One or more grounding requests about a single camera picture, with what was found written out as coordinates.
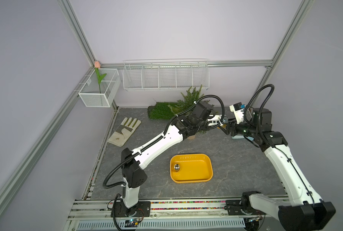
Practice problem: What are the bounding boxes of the small green christmas tree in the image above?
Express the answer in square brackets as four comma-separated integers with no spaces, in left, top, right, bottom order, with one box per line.
[163,87,213,142]

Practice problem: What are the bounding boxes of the yellow plastic tray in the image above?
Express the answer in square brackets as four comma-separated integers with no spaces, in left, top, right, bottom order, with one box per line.
[170,154,213,183]

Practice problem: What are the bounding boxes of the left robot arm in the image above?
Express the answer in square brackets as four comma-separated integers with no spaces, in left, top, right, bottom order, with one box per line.
[122,101,225,208]

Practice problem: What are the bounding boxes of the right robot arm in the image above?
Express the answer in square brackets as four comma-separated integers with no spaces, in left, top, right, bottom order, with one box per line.
[226,104,336,231]

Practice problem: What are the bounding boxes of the green artificial grass mat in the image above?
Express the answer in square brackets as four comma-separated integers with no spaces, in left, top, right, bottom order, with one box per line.
[147,102,177,120]

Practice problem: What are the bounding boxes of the white green gardening glove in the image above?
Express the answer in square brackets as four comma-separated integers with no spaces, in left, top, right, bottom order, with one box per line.
[107,117,142,147]

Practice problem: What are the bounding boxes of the small white mesh basket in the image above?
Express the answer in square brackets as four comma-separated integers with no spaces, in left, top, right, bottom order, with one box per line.
[78,68,121,108]

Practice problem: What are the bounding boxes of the pink artificial tulip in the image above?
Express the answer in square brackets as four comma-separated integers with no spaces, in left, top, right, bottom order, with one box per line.
[94,61,107,93]

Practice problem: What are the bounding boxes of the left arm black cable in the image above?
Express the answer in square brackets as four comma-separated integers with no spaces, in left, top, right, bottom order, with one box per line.
[102,94,226,190]

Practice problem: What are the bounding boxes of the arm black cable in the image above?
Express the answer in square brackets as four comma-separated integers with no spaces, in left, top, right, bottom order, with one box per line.
[102,94,226,190]
[243,84,275,145]

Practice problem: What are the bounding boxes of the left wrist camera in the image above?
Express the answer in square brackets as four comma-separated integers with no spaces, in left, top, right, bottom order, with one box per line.
[208,115,228,124]

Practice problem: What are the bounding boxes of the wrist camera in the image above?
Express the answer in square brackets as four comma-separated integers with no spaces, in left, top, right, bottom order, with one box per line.
[229,102,246,124]
[208,115,228,124]

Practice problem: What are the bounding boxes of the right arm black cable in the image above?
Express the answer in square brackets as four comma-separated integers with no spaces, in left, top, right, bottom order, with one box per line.
[243,84,275,145]

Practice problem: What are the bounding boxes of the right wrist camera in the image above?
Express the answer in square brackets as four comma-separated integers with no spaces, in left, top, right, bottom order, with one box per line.
[229,102,246,124]

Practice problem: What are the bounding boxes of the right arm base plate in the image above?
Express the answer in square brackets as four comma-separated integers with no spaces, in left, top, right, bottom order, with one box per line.
[224,199,265,216]

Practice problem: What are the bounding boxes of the long white wire basket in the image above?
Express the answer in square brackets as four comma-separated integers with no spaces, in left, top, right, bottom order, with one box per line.
[122,59,210,91]

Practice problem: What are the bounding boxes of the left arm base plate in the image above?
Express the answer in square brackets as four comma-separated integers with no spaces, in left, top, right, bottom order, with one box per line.
[111,201,151,218]

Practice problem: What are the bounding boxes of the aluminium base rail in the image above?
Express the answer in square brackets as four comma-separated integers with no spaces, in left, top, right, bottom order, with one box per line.
[64,197,313,224]

